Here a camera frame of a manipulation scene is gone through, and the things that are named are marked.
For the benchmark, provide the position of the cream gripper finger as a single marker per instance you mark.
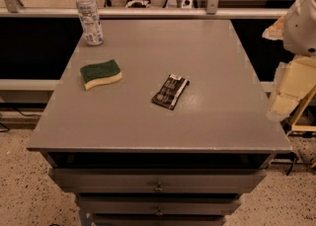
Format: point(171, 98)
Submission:
point(292, 82)
point(275, 31)

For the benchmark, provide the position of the green and yellow sponge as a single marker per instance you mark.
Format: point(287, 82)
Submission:
point(100, 74)

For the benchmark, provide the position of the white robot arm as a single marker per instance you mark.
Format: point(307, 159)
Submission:
point(299, 28)

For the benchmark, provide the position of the clear plastic water bottle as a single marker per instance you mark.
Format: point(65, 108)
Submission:
point(90, 21)

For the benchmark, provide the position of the black snack packet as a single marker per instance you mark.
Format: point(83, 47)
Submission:
point(170, 92)

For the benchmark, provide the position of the grey drawer cabinet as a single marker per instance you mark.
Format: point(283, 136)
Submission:
point(163, 124)

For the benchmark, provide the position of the bottom grey drawer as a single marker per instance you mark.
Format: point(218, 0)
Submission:
point(151, 220)

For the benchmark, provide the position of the grey drawer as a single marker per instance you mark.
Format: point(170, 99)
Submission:
point(151, 220)
point(158, 205)
point(156, 181)

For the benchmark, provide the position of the middle grey drawer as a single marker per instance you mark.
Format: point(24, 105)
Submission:
point(158, 205)

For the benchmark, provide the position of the top grey drawer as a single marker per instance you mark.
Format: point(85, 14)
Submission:
point(156, 181)

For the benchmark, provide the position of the metal railing bar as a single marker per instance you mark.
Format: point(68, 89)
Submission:
point(137, 13)

